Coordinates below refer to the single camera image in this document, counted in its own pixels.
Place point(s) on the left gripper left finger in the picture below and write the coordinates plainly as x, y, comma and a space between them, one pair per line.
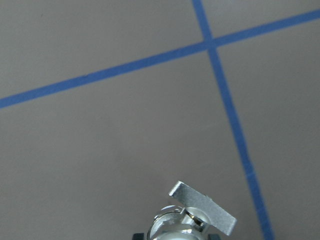
138, 236

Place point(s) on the white chrome PPR valve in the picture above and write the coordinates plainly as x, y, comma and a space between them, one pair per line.
192, 219

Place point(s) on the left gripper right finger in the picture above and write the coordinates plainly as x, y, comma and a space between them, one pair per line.
213, 236

